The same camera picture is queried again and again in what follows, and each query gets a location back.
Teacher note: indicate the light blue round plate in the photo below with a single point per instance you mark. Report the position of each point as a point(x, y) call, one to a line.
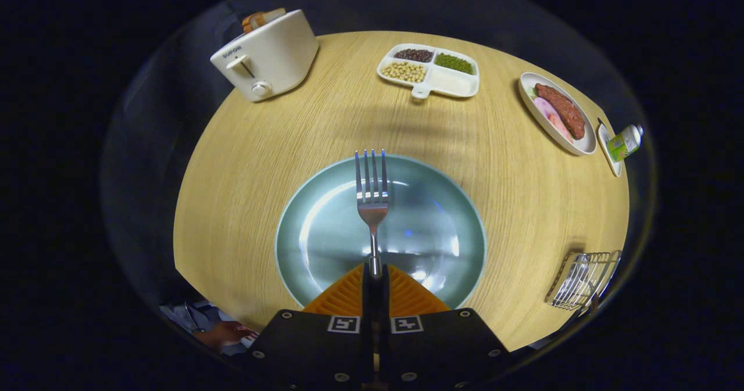
point(424, 234)

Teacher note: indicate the yellow soybeans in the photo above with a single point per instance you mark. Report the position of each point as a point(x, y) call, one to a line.
point(404, 71)

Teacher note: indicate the pale pink ham slice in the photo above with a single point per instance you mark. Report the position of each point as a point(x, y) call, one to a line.
point(543, 109)

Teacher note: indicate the white round plate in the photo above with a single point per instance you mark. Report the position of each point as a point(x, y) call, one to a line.
point(543, 126)

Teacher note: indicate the person's striped shirt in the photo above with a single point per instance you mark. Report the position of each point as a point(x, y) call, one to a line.
point(192, 315)

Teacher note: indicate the white toaster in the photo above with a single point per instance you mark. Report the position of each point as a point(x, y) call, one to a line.
point(279, 54)

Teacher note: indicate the dark brown beans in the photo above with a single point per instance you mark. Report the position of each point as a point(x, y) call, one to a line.
point(414, 55)

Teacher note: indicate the green mung beans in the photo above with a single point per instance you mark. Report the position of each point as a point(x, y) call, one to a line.
point(454, 63)

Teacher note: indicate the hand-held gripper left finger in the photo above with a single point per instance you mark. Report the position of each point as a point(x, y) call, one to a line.
point(314, 344)

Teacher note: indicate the green metal bottle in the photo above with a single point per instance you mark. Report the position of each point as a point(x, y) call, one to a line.
point(623, 143)

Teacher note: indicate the white square coaster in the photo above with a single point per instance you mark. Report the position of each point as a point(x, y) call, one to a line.
point(610, 161)

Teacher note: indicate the salmon pink ham slice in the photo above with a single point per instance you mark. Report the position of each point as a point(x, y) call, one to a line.
point(561, 129)

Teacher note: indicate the white divided tray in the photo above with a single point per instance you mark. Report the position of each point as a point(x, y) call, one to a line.
point(453, 83)

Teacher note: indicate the toasted bread slice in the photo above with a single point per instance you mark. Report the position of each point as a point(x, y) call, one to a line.
point(261, 19)

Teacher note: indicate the brown meat steak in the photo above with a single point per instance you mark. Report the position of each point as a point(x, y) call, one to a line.
point(564, 109)

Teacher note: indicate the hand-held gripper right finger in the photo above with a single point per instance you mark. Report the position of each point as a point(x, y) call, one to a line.
point(442, 344)

